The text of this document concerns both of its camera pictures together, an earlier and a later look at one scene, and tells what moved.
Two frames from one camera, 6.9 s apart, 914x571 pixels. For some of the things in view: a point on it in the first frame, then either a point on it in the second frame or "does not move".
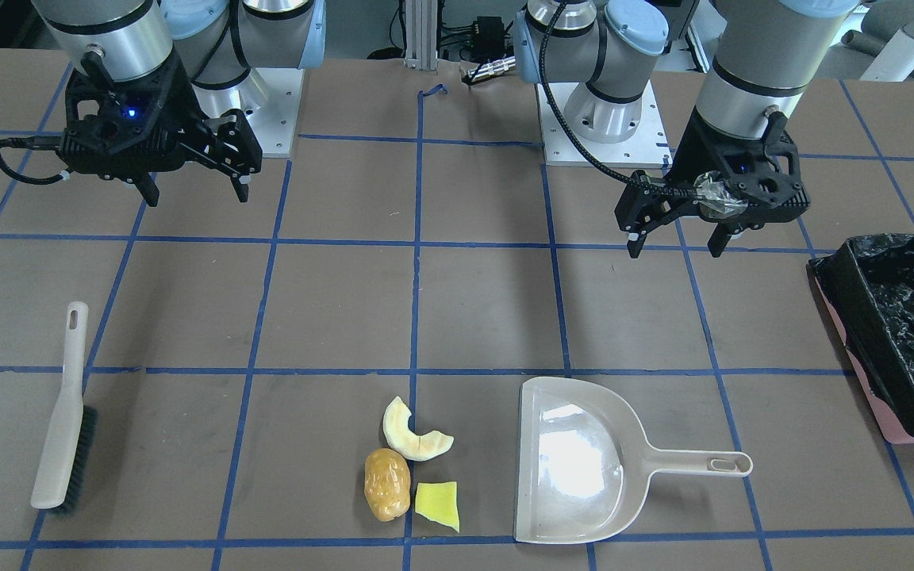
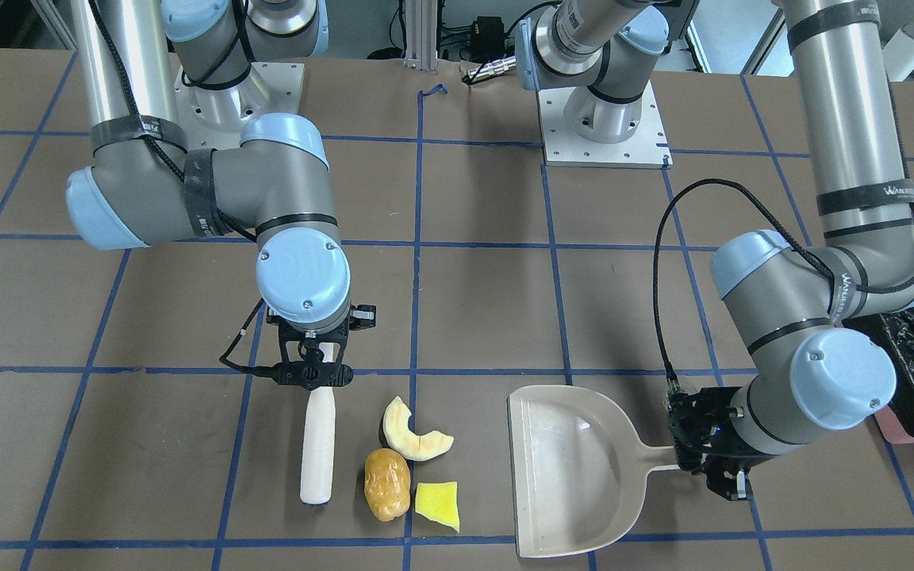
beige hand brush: (74, 430) -> (318, 454)
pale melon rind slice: (406, 442) does not move
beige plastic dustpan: (585, 464) does not move
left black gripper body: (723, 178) -> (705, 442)
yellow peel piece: (438, 502) does not move
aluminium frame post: (420, 29) does not move
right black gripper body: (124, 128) -> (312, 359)
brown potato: (387, 484) does not move
